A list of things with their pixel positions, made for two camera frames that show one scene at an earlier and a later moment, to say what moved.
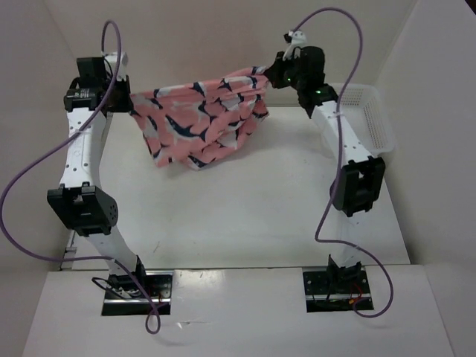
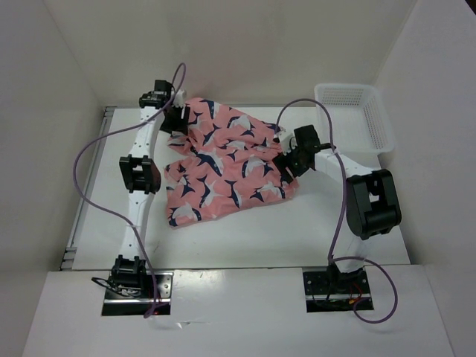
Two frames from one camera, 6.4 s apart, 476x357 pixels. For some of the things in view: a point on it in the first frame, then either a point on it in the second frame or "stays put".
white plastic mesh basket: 364,108 stays put
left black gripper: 126,105 → 181,125
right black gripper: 274,74 → 282,161
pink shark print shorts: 187,125 → 225,159
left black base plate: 158,285 stays put
